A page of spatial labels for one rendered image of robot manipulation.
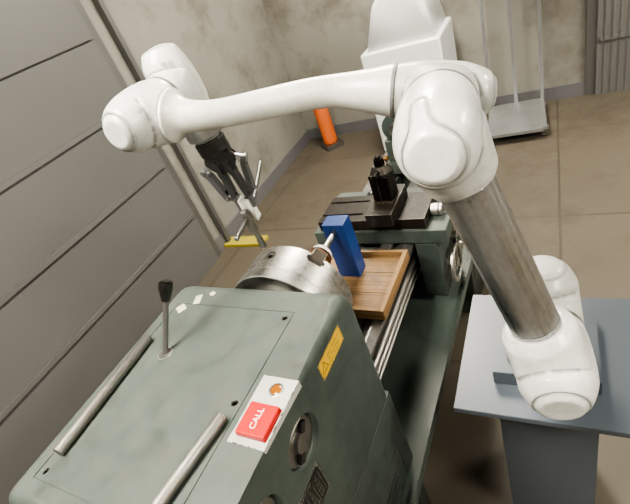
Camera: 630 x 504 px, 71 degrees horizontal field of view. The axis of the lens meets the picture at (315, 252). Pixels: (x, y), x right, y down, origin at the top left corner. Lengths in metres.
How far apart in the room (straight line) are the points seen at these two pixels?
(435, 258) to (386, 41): 2.61
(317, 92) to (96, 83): 2.48
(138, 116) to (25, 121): 2.10
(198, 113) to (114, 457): 0.64
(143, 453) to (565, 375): 0.81
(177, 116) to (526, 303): 0.74
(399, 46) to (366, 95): 3.08
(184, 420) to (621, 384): 1.05
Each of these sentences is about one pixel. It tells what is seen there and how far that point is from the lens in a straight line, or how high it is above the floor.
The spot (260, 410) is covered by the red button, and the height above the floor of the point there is 1.27.
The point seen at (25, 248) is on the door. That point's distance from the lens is 2.87.
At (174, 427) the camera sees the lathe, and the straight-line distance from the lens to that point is 0.89.
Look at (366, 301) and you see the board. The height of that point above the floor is 0.89.
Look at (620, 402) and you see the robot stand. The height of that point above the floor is 0.75.
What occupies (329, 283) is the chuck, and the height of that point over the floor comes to 1.15.
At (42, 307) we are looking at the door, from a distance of 2.92.
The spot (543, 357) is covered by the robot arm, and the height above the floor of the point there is 1.06.
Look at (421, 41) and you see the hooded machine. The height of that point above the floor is 0.95.
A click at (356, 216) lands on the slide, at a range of 1.72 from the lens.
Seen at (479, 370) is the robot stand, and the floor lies 0.75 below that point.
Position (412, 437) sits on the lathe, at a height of 0.54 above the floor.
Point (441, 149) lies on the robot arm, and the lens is 0.67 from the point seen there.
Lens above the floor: 1.86
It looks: 33 degrees down
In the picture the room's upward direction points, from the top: 22 degrees counter-clockwise
